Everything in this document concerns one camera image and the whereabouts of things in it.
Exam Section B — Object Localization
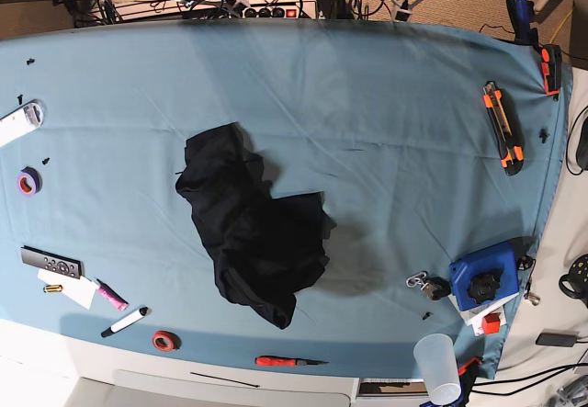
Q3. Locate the red tape roll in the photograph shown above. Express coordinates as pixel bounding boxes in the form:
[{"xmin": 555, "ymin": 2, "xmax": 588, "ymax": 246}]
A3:
[{"xmin": 152, "ymin": 330, "xmax": 181, "ymax": 353}]

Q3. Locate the black zip tie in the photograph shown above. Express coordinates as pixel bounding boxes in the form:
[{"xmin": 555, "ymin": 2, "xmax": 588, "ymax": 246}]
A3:
[{"xmin": 189, "ymin": 371, "xmax": 261, "ymax": 389}]

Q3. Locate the black t-shirt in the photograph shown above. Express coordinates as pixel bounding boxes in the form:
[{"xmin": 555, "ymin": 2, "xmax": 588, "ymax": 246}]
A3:
[{"xmin": 175, "ymin": 124, "xmax": 334, "ymax": 330}]

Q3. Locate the blue plastic box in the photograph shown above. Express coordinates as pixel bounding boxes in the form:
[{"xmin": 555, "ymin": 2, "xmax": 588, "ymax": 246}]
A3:
[{"xmin": 448, "ymin": 242, "xmax": 519, "ymax": 311}]

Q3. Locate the white tape dispenser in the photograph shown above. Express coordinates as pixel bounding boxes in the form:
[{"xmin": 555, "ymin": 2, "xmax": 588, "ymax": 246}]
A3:
[{"xmin": 0, "ymin": 99, "xmax": 46, "ymax": 147}]

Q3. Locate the black white marker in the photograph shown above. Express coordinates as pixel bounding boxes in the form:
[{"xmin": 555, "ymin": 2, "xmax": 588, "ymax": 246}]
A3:
[{"xmin": 100, "ymin": 306, "xmax": 150, "ymax": 338}]

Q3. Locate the white power strip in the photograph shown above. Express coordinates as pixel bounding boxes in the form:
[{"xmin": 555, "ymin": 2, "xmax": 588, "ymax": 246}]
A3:
[{"xmin": 114, "ymin": 0, "xmax": 322, "ymax": 22}]

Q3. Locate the small red cube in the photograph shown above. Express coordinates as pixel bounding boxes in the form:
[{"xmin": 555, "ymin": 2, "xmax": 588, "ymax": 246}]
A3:
[{"xmin": 481, "ymin": 312, "xmax": 501, "ymax": 334}]

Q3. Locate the silver metal carabiner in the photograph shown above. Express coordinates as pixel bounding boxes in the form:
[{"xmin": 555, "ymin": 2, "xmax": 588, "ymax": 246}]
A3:
[{"xmin": 405, "ymin": 271, "xmax": 428, "ymax": 289}]

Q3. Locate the purple tape roll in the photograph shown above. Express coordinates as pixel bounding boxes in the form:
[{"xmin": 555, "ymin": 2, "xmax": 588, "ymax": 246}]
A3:
[{"xmin": 17, "ymin": 166, "xmax": 42, "ymax": 197}]

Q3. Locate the black remote control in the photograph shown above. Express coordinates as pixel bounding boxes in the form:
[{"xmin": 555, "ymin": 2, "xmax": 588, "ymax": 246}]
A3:
[{"xmin": 20, "ymin": 246, "xmax": 83, "ymax": 279}]

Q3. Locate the black knob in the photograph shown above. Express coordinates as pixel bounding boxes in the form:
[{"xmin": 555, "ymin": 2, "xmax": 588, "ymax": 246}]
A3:
[{"xmin": 468, "ymin": 273, "xmax": 500, "ymax": 305}]

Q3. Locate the blue table cloth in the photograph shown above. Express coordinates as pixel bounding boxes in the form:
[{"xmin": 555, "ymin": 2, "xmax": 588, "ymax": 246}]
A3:
[{"xmin": 1, "ymin": 21, "xmax": 572, "ymax": 378}]

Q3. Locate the pink glue tube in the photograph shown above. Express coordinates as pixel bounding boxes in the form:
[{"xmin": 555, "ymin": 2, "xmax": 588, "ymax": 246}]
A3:
[{"xmin": 96, "ymin": 278, "xmax": 129, "ymax": 311}]

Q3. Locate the translucent plastic cup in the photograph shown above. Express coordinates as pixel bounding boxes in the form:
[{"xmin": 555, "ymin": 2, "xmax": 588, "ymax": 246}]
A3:
[{"xmin": 413, "ymin": 334, "xmax": 462, "ymax": 405}]

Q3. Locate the gold battery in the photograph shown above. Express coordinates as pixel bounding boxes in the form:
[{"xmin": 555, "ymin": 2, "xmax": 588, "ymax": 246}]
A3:
[{"xmin": 43, "ymin": 285, "xmax": 63, "ymax": 293}]

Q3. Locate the orange black clamp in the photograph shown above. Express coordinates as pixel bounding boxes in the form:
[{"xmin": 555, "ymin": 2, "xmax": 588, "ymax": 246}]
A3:
[{"xmin": 541, "ymin": 44, "xmax": 562, "ymax": 96}]

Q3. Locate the orange black utility knife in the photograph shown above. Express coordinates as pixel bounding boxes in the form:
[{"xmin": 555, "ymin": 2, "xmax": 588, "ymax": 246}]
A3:
[{"xmin": 483, "ymin": 81, "xmax": 524, "ymax": 176}]

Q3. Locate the white paper note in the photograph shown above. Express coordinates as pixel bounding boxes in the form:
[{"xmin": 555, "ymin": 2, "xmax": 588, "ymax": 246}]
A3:
[{"xmin": 37, "ymin": 269, "xmax": 98, "ymax": 310}]

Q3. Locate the red handle screwdriver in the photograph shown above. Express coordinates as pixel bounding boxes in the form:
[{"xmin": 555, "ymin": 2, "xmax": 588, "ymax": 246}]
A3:
[{"xmin": 254, "ymin": 356, "xmax": 327, "ymax": 367}]

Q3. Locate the blue black clamp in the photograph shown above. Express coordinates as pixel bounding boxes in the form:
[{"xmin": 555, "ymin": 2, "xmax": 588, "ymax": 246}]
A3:
[{"xmin": 505, "ymin": 0, "xmax": 539, "ymax": 51}]

